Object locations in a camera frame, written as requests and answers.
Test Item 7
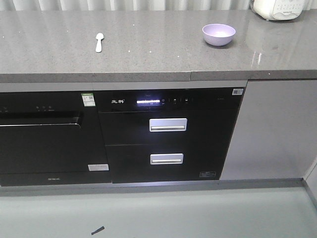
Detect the pale green plastic spoon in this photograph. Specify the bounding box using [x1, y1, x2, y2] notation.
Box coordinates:
[95, 33, 104, 53]

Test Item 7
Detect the purple plastic bowl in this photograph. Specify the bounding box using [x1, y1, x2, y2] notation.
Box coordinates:
[202, 24, 236, 46]

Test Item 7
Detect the black disinfection cabinet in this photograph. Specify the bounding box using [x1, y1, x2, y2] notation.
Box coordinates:
[94, 87, 244, 183]

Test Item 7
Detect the grey cabinet door panel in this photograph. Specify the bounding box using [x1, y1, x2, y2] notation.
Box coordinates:
[221, 80, 317, 180]

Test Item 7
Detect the black tape strip far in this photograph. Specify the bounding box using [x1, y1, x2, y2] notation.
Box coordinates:
[91, 226, 105, 236]

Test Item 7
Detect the white rice cooker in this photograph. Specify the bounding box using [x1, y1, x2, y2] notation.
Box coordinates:
[249, 0, 306, 21]

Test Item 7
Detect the white pleated curtain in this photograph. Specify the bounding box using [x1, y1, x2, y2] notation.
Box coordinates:
[0, 0, 317, 12]

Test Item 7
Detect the upper silver drawer handle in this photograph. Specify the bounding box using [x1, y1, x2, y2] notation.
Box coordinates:
[149, 118, 188, 132]

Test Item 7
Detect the silver drawer handle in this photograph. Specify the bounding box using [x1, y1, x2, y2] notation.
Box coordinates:
[149, 118, 188, 132]
[150, 153, 184, 165]

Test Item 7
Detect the lower silver drawer handle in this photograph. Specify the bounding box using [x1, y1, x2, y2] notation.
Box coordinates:
[150, 153, 184, 165]

